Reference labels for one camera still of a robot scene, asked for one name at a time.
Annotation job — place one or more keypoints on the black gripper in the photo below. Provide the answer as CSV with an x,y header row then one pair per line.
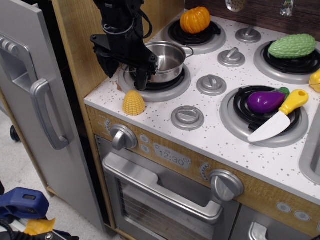
x,y
126,47

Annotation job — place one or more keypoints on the yellow toy corn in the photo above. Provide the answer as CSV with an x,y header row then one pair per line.
x,y
133,103

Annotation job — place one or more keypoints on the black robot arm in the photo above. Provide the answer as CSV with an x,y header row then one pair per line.
x,y
125,27

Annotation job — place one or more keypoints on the front left stove burner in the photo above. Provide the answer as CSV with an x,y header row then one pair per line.
x,y
126,83

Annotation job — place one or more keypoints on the stove burner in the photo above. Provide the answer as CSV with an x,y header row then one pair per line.
x,y
126,83
207,41
241,121
290,71

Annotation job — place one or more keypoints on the back left stove burner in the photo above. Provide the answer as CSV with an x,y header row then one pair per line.
x,y
207,41

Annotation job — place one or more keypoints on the front right stove burner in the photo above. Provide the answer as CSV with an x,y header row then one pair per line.
x,y
241,121

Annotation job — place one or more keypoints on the back right stove burner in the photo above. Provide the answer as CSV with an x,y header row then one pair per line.
x,y
290,71

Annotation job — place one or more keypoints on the small steel pot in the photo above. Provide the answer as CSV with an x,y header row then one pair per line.
x,y
170,60

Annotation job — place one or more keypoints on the left oven dial knob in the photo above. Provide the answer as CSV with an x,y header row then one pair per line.
x,y
122,137

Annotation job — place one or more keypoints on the oven dial knob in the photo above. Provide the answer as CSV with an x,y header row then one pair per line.
x,y
225,185
122,137

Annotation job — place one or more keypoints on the grey stovetop knob front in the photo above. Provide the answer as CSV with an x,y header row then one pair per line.
x,y
187,118

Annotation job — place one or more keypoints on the grey stovetop knob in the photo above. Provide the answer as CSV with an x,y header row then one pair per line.
x,y
232,58
248,35
211,85
187,118

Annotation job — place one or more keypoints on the grey stovetop knob middle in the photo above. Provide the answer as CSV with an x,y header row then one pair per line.
x,y
211,85

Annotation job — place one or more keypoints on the orange toy pumpkin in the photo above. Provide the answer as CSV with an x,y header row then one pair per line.
x,y
195,20

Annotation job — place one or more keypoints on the oven clock display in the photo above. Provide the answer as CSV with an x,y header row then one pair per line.
x,y
172,156

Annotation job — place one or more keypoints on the grey toy fridge door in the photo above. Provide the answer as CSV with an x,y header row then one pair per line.
x,y
27,55

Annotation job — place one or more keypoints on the grey stovetop knob upper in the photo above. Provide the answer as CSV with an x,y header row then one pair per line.
x,y
232,58

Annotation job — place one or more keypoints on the hanging metal strainer spoon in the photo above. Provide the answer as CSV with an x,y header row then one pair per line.
x,y
236,5

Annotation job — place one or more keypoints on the grey stovetop knob back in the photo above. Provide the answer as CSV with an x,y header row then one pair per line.
x,y
248,35

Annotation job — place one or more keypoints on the black caster wheel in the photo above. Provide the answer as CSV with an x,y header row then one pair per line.
x,y
14,135

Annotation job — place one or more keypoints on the purple toy eggplant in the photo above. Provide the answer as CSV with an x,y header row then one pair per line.
x,y
263,102

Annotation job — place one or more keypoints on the grey oven door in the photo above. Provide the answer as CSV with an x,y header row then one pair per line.
x,y
145,218

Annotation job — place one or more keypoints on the right oven dial knob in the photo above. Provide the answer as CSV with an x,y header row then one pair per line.
x,y
225,185

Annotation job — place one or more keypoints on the green toy bitter gourd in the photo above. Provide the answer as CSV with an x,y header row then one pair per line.
x,y
293,46

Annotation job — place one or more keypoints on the blue clamp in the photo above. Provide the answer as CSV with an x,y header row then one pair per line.
x,y
23,203

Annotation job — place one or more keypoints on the hanging metal utensil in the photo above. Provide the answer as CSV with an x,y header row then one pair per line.
x,y
287,8

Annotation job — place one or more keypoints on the yellow tape piece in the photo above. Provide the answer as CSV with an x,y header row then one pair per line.
x,y
39,226

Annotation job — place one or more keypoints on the yellow toy pepper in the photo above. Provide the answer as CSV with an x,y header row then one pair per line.
x,y
314,81

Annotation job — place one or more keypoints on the grey lower cabinet door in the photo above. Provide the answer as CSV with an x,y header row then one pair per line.
x,y
253,225

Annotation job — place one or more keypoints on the grey sink basin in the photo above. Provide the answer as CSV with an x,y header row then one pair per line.
x,y
309,162

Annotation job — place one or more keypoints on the silver fridge door handle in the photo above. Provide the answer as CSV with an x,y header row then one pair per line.
x,y
53,112

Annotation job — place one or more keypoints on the silver oven door handle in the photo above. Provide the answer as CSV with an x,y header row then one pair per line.
x,y
147,181

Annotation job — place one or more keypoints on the yellow handled toy knife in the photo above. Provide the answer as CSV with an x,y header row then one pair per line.
x,y
280,121

